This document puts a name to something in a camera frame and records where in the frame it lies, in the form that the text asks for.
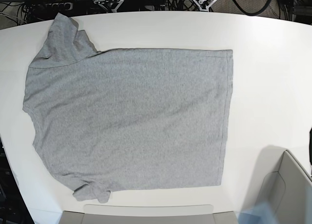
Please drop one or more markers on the grey chair front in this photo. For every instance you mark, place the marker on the grey chair front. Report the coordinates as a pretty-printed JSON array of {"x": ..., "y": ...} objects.
[{"x": 104, "y": 214}]

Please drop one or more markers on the blue cloth corner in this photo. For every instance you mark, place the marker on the blue cloth corner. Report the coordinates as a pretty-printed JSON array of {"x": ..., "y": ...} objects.
[{"x": 259, "y": 214}]

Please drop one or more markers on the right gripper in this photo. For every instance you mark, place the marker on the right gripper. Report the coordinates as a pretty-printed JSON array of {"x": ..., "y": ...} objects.
[{"x": 109, "y": 5}]

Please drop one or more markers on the grey T-shirt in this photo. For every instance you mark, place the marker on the grey T-shirt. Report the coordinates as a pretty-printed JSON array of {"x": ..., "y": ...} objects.
[{"x": 127, "y": 119}]

